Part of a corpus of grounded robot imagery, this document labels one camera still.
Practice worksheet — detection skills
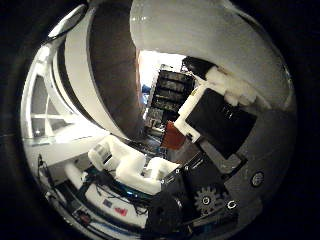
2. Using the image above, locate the black shelf unit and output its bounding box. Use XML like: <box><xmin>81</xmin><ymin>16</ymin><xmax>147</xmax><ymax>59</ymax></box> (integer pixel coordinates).
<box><xmin>146</xmin><ymin>64</ymin><xmax>196</xmax><ymax>130</ymax></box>

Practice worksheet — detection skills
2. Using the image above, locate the orange box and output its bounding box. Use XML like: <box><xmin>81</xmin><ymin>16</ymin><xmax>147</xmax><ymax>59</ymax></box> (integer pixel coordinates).
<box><xmin>160</xmin><ymin>120</ymin><xmax>186</xmax><ymax>151</ymax></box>

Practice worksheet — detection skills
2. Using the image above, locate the white frame structure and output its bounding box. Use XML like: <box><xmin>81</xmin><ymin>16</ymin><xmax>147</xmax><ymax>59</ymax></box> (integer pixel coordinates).
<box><xmin>20</xmin><ymin>43</ymin><xmax>78</xmax><ymax>141</ymax></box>

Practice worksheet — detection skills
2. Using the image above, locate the white box with stickers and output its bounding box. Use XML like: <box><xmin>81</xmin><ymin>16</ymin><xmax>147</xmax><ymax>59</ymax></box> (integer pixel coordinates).
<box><xmin>84</xmin><ymin>184</ymin><xmax>148</xmax><ymax>228</ymax></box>

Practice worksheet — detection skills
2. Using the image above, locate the blue floral patterned plate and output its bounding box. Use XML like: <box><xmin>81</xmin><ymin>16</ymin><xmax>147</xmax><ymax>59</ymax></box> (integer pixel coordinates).
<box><xmin>53</xmin><ymin>6</ymin><xmax>129</xmax><ymax>139</ymax></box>

